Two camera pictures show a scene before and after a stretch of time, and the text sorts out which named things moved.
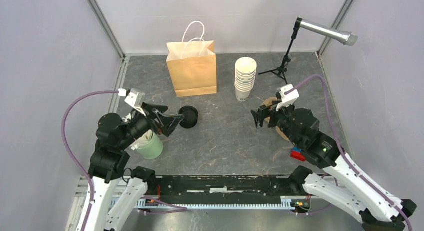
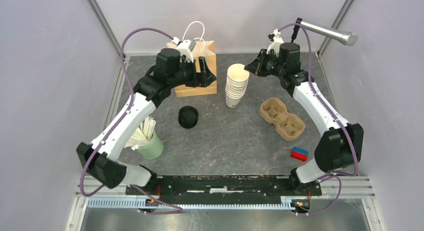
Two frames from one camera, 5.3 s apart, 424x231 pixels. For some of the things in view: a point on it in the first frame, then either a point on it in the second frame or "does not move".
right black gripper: (265, 111) to (253, 66)
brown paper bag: (192, 65) does not move
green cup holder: (153, 149) does not move
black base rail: (221, 187) does not move
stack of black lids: (190, 115) does not move
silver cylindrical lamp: (346, 38) does not move
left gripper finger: (149, 107) to (195, 69)
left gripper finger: (169, 121) to (205, 76)
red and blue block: (296, 153) does not move
